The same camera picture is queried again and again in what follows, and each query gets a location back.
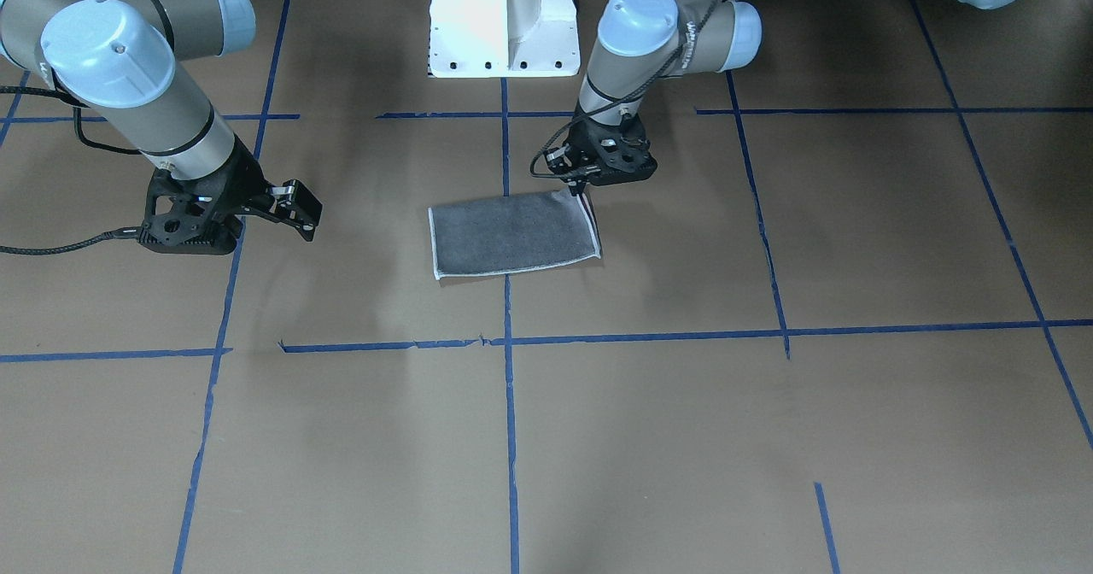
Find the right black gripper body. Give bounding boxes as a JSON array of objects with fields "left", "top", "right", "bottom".
[{"left": 137, "top": 149, "right": 274, "bottom": 255}]

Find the pink towel with white edge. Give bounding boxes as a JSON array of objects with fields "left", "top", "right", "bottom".
[{"left": 427, "top": 190, "right": 602, "bottom": 279}]

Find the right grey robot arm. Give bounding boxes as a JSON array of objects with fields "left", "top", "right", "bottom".
[{"left": 3, "top": 0, "right": 324, "bottom": 255}]

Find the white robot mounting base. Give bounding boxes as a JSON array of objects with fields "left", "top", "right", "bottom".
[{"left": 427, "top": 0, "right": 581, "bottom": 79}]

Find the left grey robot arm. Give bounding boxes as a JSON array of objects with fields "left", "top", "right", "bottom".
[{"left": 529, "top": 0, "right": 763, "bottom": 196}]

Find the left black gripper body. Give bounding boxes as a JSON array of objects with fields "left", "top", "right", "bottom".
[{"left": 543, "top": 112, "right": 658, "bottom": 186}]

